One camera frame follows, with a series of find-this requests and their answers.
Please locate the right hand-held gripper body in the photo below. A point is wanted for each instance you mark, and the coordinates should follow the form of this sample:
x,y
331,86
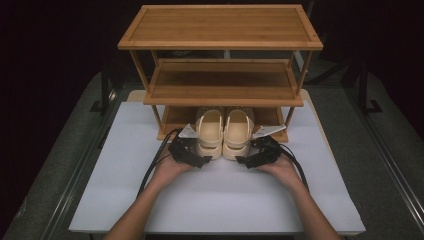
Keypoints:
x,y
265,150

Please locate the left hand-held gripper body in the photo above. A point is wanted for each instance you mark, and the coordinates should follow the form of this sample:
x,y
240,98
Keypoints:
x,y
185,150

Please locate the beige clog shoe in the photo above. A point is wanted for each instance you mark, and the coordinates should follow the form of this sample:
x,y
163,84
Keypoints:
x,y
210,131
237,131

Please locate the wooden shoe rack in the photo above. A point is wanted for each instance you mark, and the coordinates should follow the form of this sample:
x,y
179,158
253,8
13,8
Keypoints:
x,y
220,60

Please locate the person's left hand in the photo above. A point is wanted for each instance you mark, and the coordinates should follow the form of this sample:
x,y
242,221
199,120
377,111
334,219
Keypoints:
x,y
170,171

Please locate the person's right hand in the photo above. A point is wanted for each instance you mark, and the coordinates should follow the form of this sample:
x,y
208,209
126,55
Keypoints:
x,y
281,171

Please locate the black metal stand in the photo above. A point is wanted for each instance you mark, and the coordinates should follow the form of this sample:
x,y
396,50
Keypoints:
x,y
365,90
105,90

